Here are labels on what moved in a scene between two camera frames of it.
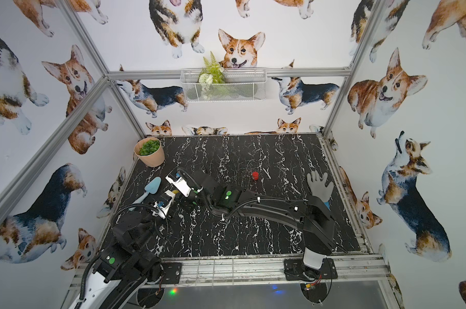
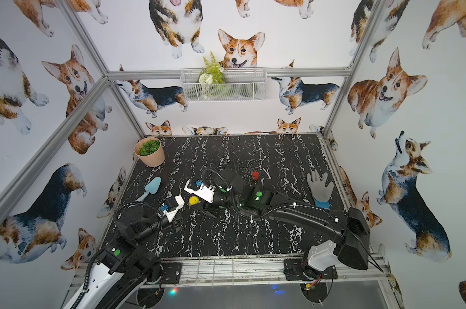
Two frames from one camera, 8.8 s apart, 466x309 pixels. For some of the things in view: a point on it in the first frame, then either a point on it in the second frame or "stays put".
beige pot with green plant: (150, 151) stays put
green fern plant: (212, 73) stays put
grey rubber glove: (318, 187) stays put
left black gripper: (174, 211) to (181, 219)
